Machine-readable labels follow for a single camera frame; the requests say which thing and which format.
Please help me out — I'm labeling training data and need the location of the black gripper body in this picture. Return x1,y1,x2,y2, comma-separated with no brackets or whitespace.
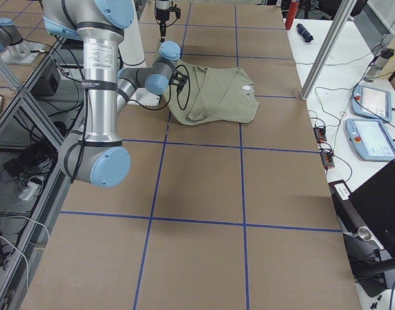
158,21,167,32

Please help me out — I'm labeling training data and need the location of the olive green long-sleeve shirt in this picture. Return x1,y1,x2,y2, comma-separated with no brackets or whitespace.
164,60,259,126

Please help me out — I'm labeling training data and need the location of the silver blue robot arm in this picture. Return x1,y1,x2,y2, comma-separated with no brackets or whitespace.
43,1,180,187
155,0,170,42

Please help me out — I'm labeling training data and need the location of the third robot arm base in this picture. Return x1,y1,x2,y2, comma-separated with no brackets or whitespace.
0,17,36,65

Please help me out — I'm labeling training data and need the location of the red cylinder tube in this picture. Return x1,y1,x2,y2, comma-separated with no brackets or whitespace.
285,0,299,30

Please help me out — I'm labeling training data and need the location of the folded dark blue umbrella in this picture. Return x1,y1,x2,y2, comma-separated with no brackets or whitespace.
296,23,314,43

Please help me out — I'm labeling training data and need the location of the orange black connector board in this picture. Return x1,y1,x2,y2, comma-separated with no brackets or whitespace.
313,126,335,171

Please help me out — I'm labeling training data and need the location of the white power strip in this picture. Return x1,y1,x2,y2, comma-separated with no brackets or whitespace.
17,181,41,201

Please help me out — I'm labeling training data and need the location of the blue teach pendant far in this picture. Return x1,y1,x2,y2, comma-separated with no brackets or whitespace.
352,85,392,123

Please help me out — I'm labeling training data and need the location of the blue teach pendant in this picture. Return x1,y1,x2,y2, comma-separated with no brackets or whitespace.
345,118,395,162
352,85,392,123

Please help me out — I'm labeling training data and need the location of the grey water bottle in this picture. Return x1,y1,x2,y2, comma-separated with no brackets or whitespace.
363,48,394,83

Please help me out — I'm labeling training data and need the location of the blue teach pendant near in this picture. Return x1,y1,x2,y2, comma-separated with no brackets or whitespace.
345,118,395,162

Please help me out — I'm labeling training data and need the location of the black laptop on stand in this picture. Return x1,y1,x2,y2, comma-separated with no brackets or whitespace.
329,160,395,297

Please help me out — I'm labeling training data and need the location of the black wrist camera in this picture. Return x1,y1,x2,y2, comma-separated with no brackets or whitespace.
171,5,181,19
170,70,189,88

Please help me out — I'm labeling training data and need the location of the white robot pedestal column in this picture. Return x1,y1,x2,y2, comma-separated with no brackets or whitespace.
118,0,162,106

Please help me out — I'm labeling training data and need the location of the aluminium frame post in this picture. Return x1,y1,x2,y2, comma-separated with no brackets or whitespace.
300,0,356,101

